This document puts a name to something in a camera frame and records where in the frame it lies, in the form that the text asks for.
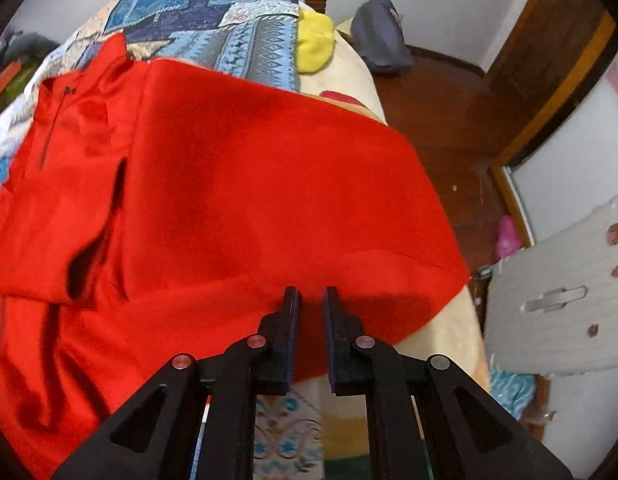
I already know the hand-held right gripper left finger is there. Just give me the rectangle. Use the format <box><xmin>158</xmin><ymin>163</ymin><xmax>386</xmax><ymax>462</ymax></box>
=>
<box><xmin>51</xmin><ymin>286</ymin><xmax>303</xmax><ymax>480</ymax></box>

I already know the green cloth covered box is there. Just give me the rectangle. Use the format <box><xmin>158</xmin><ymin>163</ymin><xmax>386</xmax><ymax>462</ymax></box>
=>
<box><xmin>0</xmin><ymin>57</ymin><xmax>42</xmax><ymax>123</ymax></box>

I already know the teal patterned cloth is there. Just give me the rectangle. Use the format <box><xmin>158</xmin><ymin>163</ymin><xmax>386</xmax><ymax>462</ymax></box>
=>
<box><xmin>489</xmin><ymin>369</ymin><xmax>538</xmax><ymax>420</ymax></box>

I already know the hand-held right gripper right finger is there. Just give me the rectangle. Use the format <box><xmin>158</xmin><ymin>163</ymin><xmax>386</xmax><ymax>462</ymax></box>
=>
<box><xmin>322</xmin><ymin>286</ymin><xmax>574</xmax><ymax>480</ymax></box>

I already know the pink plastic bag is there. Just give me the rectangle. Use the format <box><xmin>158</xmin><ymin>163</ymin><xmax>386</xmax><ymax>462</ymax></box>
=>
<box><xmin>495</xmin><ymin>215</ymin><xmax>523</xmax><ymax>262</ymax></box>

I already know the white panel with metal handle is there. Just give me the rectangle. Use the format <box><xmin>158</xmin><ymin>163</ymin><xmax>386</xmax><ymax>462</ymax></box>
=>
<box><xmin>483</xmin><ymin>191</ymin><xmax>618</xmax><ymax>377</ymax></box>

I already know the blue patchwork blanket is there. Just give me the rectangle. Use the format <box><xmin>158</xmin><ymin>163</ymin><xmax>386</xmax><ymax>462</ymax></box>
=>
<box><xmin>0</xmin><ymin>0</ymin><xmax>302</xmax><ymax>211</ymax></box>

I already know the orange box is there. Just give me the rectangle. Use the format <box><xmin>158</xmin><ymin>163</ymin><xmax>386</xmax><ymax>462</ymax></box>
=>
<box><xmin>0</xmin><ymin>59</ymin><xmax>22</xmax><ymax>97</ymax></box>

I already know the red shirt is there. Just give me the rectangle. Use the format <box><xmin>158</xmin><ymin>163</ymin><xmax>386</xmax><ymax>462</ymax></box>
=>
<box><xmin>0</xmin><ymin>32</ymin><xmax>471</xmax><ymax>480</ymax></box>

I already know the grey stuffed cloth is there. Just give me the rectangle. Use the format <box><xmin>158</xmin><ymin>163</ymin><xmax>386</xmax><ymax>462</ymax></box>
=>
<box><xmin>3</xmin><ymin>31</ymin><xmax>60</xmax><ymax>62</ymax></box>

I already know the grey purple backpack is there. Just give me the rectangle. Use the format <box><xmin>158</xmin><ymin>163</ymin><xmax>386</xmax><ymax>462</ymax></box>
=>
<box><xmin>349</xmin><ymin>0</ymin><xmax>415</xmax><ymax>75</ymax></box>

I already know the wooden door frame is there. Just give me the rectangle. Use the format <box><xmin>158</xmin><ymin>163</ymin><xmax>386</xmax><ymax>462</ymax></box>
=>
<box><xmin>482</xmin><ymin>0</ymin><xmax>618</xmax><ymax>248</ymax></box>

